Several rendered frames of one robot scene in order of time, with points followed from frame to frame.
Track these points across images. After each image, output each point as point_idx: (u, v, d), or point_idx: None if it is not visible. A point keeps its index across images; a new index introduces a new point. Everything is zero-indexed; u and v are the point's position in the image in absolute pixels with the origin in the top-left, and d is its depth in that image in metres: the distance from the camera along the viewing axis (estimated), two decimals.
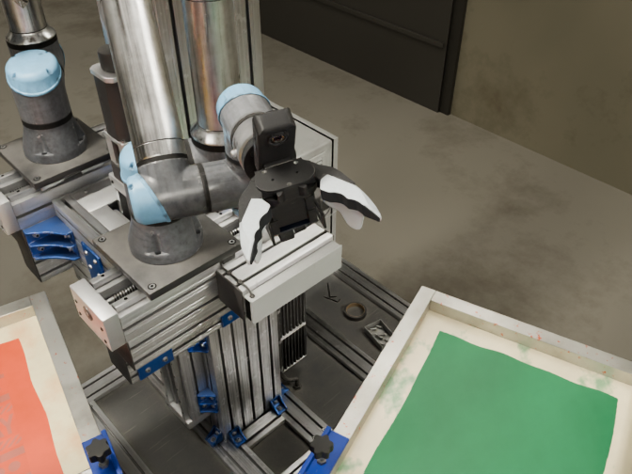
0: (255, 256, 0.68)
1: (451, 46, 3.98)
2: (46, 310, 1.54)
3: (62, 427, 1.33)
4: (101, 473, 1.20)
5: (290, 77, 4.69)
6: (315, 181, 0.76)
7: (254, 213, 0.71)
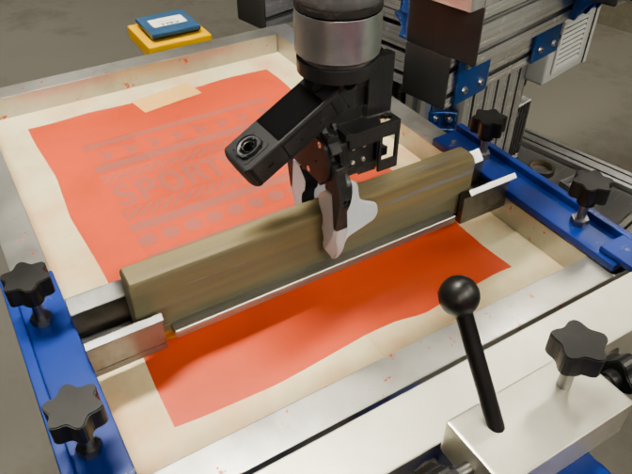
0: None
1: None
2: None
3: None
4: (483, 165, 0.82)
5: None
6: (333, 179, 0.61)
7: (297, 183, 0.66)
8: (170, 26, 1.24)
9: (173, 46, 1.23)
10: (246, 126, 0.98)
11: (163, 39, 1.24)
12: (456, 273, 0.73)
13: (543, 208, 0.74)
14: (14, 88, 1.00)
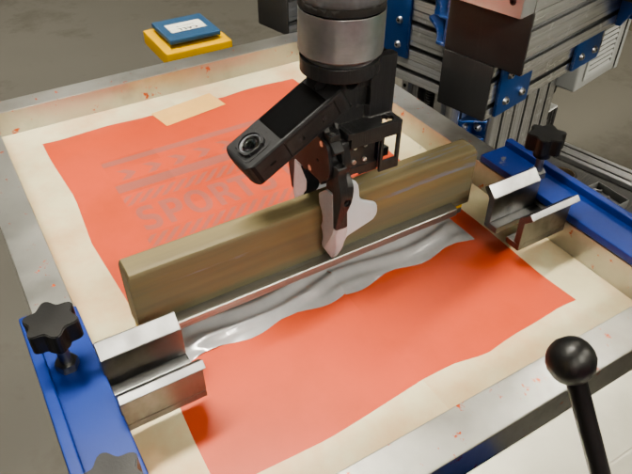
0: None
1: None
2: None
3: None
4: (539, 184, 0.75)
5: None
6: (334, 178, 0.61)
7: (298, 183, 0.66)
8: (189, 32, 1.18)
9: (193, 53, 1.17)
10: None
11: (181, 44, 1.17)
12: (515, 307, 0.67)
13: (609, 233, 0.68)
14: (27, 100, 0.94)
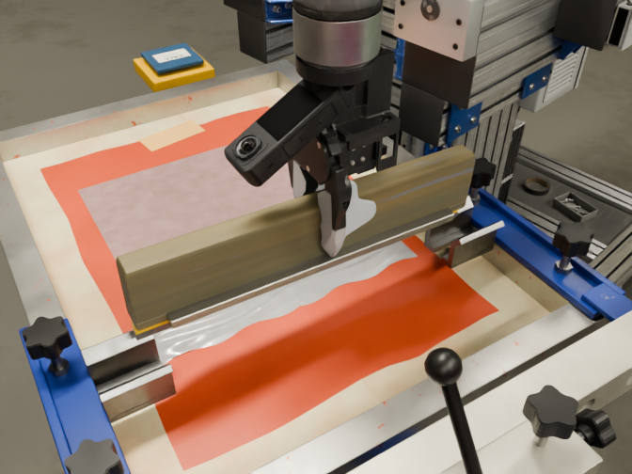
0: None
1: None
2: (299, 74, 1.20)
3: None
4: (474, 209, 0.86)
5: None
6: (333, 179, 0.61)
7: (298, 184, 0.66)
8: (175, 61, 1.29)
9: (178, 81, 1.27)
10: None
11: (167, 73, 1.28)
12: (447, 317, 0.77)
13: (529, 254, 0.79)
14: (26, 129, 1.04)
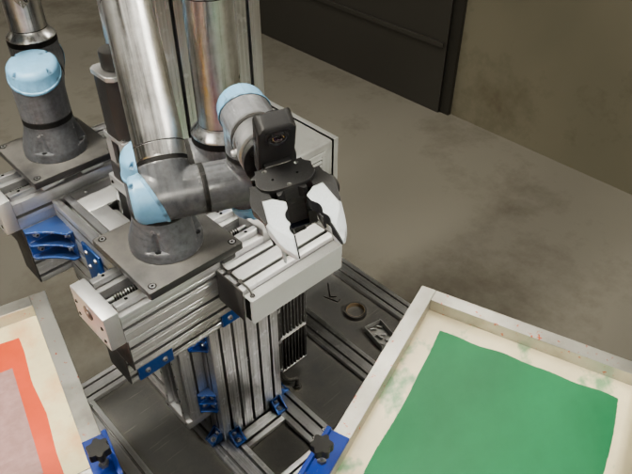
0: (298, 250, 0.68)
1: (451, 46, 3.98)
2: (46, 310, 1.54)
3: (63, 427, 1.33)
4: (101, 473, 1.20)
5: (290, 77, 4.69)
6: (311, 186, 0.75)
7: (275, 213, 0.71)
8: None
9: None
10: None
11: None
12: None
13: None
14: None
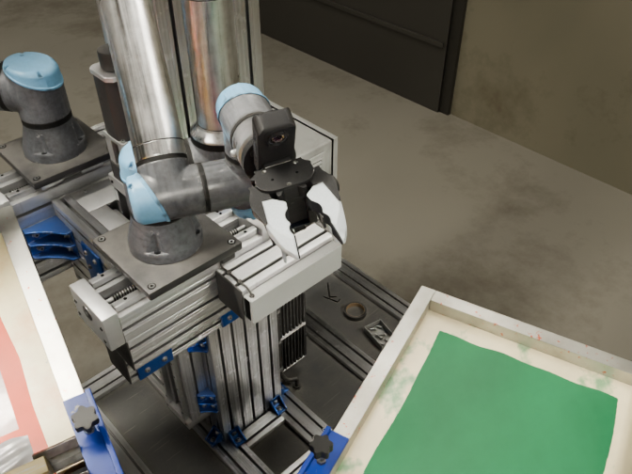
0: (298, 250, 0.68)
1: (451, 46, 3.98)
2: (15, 231, 1.34)
3: (39, 375, 1.20)
4: (86, 439, 1.10)
5: (290, 77, 4.68)
6: (311, 186, 0.75)
7: (275, 213, 0.71)
8: None
9: None
10: None
11: None
12: None
13: None
14: None
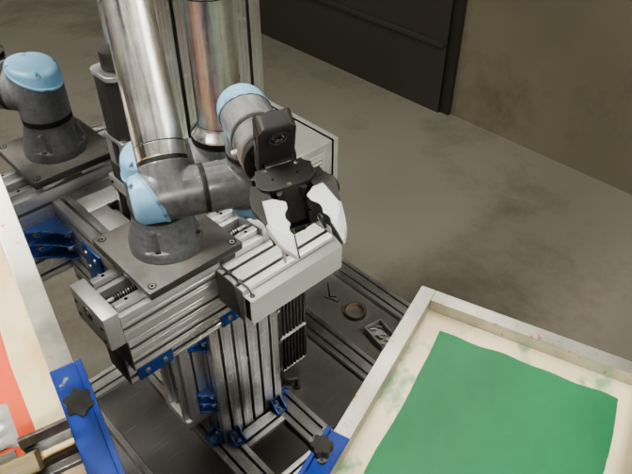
0: (298, 250, 0.68)
1: (451, 46, 3.98)
2: None
3: (17, 332, 1.05)
4: (77, 418, 0.98)
5: (290, 77, 4.69)
6: (311, 186, 0.75)
7: (275, 213, 0.71)
8: None
9: None
10: None
11: None
12: None
13: None
14: None
